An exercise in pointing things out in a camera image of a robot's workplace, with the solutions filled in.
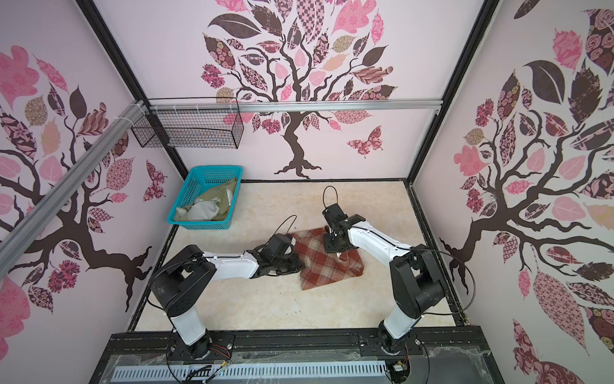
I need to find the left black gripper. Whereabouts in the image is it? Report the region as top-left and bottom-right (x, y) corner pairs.
(272, 253), (307, 276)

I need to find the red plaid skirt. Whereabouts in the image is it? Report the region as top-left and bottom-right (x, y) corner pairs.
(290, 227), (365, 291)

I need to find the olive and white skirt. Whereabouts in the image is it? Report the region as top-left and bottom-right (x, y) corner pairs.
(174, 178), (238, 222)

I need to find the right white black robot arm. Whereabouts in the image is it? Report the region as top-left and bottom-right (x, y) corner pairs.
(322, 207), (445, 355)

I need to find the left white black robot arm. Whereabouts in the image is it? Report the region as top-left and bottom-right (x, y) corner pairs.
(150, 244), (305, 360)

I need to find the teal plastic basket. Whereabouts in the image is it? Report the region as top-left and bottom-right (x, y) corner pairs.
(167, 166), (243, 230)

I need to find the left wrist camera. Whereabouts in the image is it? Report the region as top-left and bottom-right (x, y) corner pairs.
(265, 233), (294, 255)

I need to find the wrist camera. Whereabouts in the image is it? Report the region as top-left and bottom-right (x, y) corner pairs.
(322, 203), (347, 226)
(265, 233), (294, 255)

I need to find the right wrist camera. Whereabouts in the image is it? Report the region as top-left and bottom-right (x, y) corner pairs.
(322, 203), (347, 226)

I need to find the white slotted cable duct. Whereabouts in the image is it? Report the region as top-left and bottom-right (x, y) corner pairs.
(108, 361), (388, 383)

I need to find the black wire basket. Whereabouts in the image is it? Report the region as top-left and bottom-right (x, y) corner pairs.
(131, 96), (244, 150)

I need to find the aluminium rail back wall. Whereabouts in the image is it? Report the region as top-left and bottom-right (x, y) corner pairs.
(149, 99), (443, 113)

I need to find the aluminium rail wall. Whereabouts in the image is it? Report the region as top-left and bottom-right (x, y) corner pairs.
(149, 99), (443, 113)
(1, 100), (146, 276)

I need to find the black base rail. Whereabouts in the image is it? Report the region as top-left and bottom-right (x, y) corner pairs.
(91, 326), (503, 383)

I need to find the aluminium rail left wall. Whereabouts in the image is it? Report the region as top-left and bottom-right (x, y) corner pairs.
(1, 100), (146, 276)

